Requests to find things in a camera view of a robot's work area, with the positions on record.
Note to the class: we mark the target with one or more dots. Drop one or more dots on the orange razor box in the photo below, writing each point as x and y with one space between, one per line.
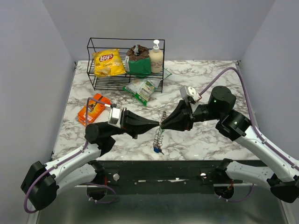
93 109

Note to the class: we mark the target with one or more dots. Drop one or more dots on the yellow Lays chips bag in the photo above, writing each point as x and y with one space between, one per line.
108 63

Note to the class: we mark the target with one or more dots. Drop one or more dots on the green brown coffee bag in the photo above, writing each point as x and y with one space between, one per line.
137 61

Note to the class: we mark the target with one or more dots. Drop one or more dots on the blue key tag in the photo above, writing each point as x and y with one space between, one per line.
158 150

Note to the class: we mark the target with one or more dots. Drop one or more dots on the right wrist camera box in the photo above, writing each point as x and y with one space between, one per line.
189 94

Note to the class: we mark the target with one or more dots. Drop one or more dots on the green white snack pouch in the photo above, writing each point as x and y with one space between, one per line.
142 88

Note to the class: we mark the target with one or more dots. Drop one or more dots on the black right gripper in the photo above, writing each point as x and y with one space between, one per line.
181 122

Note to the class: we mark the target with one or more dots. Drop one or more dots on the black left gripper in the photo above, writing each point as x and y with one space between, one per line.
134 124

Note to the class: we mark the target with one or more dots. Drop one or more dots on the green white card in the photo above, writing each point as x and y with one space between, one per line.
166 73

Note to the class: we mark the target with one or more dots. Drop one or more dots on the cream soap pump bottle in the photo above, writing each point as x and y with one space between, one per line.
156 57

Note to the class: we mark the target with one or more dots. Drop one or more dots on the metal disc keyring organizer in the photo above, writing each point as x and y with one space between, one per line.
158 138

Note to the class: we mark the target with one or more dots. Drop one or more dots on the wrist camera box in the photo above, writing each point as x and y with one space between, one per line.
115 116
189 94

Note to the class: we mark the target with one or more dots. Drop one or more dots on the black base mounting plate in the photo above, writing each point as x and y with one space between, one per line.
162 177

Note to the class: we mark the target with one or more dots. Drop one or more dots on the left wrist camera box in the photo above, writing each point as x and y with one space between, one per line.
115 116

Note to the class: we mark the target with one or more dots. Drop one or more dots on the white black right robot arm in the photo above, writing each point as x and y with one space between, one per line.
279 174

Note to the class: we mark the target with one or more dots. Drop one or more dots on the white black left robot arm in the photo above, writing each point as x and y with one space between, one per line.
43 182

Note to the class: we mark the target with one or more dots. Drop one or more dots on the black wire shelf rack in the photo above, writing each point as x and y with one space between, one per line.
116 83

